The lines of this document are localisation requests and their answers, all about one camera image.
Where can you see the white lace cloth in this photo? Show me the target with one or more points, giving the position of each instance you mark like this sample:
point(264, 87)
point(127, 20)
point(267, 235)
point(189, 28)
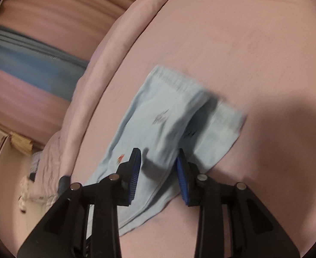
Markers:
point(28, 188)

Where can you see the pink bed sheet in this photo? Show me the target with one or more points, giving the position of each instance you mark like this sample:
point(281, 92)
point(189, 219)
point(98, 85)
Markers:
point(228, 45)

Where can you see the pink curtain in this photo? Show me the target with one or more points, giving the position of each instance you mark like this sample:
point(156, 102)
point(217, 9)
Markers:
point(66, 10)

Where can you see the pink folded duvet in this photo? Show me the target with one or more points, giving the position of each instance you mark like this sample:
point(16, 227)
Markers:
point(112, 45)

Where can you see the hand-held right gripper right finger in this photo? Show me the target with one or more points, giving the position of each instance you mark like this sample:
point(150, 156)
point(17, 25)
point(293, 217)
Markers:
point(182, 178)

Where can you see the light blue denim pants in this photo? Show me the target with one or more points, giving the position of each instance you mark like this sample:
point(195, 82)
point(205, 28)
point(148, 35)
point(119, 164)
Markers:
point(160, 107)

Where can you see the dark round object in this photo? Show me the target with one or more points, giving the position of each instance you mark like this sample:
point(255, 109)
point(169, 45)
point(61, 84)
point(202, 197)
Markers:
point(63, 182)

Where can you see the blue curtain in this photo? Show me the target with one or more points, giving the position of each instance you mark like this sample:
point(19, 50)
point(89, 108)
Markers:
point(26, 59)

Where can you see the yellow fringed cloth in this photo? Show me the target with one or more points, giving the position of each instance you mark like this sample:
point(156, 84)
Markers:
point(20, 142)

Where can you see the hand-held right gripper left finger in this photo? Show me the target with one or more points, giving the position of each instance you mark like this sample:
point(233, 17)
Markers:
point(133, 178)

